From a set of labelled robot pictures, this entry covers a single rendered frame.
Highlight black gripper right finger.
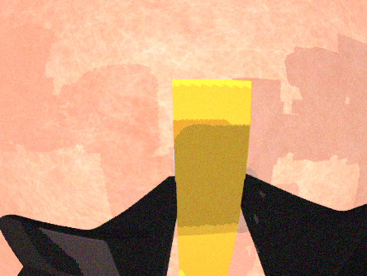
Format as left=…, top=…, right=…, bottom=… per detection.
left=241, top=174, right=367, bottom=276

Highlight yellow bar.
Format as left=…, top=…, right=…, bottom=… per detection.
left=173, top=79, right=251, bottom=276

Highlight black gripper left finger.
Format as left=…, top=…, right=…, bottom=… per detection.
left=0, top=175, right=177, bottom=276

